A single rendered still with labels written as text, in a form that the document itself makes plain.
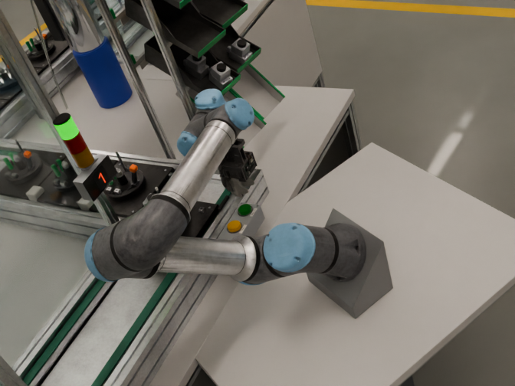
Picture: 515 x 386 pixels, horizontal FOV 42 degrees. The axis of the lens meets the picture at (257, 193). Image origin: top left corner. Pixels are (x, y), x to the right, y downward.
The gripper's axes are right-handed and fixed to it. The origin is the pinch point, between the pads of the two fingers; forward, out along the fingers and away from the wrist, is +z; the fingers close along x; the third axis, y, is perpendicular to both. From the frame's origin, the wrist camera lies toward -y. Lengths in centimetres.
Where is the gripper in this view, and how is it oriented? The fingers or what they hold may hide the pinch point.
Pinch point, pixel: (238, 193)
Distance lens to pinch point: 195.1
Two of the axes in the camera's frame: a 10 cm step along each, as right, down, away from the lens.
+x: 4.3, -6.8, 5.9
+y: 8.6, 1.2, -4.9
